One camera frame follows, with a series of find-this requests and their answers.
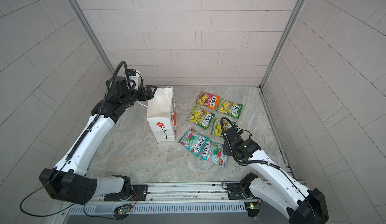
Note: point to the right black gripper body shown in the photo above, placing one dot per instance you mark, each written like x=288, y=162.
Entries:
x=228, y=149

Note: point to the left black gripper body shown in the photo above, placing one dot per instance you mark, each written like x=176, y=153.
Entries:
x=138, y=95

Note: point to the white floral paper bag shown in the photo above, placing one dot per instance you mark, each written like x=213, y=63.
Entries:
x=161, y=115

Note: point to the green Fox's candy packet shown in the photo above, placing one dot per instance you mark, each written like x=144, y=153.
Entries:
x=229, y=108

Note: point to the teal Fox's candy packet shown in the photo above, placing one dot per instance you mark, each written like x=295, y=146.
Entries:
x=193, y=141

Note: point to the orange Fox's candy packet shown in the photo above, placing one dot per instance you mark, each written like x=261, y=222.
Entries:
x=208, y=100

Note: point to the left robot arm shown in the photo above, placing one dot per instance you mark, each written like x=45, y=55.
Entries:
x=67, y=181

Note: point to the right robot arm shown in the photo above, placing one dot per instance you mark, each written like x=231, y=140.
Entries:
x=295, y=201

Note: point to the right circuit board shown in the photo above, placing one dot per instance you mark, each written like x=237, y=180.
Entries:
x=253, y=209

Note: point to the circuit board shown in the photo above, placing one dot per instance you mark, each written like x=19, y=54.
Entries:
x=122, y=210
x=253, y=209

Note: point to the left circuit board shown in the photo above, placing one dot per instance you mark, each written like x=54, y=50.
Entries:
x=122, y=210

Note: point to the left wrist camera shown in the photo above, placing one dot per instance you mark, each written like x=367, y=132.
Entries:
x=135, y=79

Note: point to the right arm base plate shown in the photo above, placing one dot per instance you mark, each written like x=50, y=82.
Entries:
x=236, y=191

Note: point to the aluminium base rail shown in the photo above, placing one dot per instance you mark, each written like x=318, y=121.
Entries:
x=174, y=192

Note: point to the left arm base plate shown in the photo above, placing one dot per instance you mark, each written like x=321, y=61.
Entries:
x=138, y=193

